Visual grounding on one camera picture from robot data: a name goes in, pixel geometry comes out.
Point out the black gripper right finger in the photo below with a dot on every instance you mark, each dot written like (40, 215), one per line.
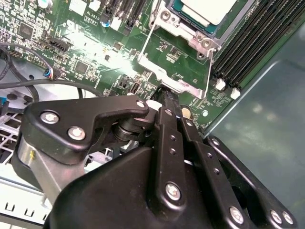
(222, 190)

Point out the silver CPU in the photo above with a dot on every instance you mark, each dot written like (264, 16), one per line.
(207, 9)

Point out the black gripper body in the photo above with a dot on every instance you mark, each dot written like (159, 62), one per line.
(114, 195)

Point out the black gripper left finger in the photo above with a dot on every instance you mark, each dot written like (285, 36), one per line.
(71, 112)

